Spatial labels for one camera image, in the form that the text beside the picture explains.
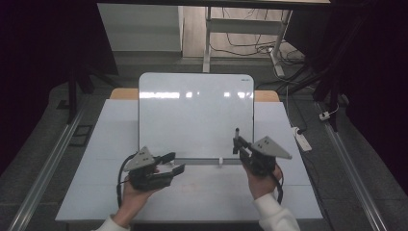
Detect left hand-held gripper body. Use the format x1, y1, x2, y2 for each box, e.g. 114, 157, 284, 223
124, 145, 174, 193

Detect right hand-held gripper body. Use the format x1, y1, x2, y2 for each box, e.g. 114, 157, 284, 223
243, 136, 293, 177

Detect grey whiteboard marker pen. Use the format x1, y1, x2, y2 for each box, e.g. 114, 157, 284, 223
234, 127, 242, 156

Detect white dry-erase whiteboard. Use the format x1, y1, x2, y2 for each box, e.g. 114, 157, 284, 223
138, 72, 255, 167

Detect person's right hand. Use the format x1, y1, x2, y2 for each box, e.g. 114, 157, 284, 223
242, 163, 283, 200

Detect person's left hand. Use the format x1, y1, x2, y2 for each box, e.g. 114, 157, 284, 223
113, 177, 161, 229

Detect pale blue table mat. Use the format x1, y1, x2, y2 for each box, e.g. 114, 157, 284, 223
55, 98, 323, 224

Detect black metal stand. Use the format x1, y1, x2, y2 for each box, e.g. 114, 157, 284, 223
277, 62, 342, 133
57, 61, 120, 124

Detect white cabinet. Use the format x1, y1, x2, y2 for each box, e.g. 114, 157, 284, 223
97, 3, 185, 52

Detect dark curtain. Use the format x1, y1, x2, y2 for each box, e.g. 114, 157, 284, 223
285, 0, 408, 187
0, 0, 119, 176

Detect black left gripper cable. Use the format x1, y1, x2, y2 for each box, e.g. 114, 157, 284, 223
115, 152, 139, 209

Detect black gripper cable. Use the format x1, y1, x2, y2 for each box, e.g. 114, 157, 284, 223
272, 163, 286, 205
115, 152, 139, 209

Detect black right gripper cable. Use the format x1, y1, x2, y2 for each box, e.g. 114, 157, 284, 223
272, 163, 286, 205

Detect black power strip cable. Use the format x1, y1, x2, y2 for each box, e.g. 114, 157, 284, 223
286, 85, 308, 135

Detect black floor frame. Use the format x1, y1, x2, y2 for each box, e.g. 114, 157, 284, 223
69, 124, 94, 148

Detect tangled black floor cables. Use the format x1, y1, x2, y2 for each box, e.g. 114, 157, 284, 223
210, 8, 306, 66

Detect aluminium floor rail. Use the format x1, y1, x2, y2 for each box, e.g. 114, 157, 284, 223
8, 95, 89, 231
316, 102, 389, 231

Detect white desk frame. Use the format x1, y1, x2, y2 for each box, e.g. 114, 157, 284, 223
202, 6, 293, 78

